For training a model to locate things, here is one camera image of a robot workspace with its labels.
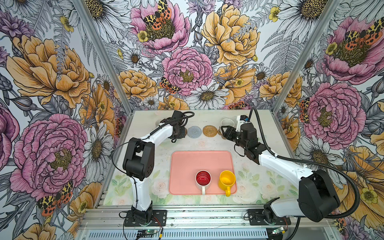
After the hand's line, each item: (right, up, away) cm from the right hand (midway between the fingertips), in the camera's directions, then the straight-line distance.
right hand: (223, 132), depth 85 cm
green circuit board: (-38, -46, -14) cm, 61 cm away
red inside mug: (-12, -27, 0) cm, 29 cm away
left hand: (-27, -4, +12) cm, 30 cm away
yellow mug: (+2, -26, 0) cm, 26 cm away
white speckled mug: (+5, +6, +19) cm, 21 cm away
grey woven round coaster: (-17, -1, +23) cm, 29 cm away
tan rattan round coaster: (-6, 0, +24) cm, 24 cm away
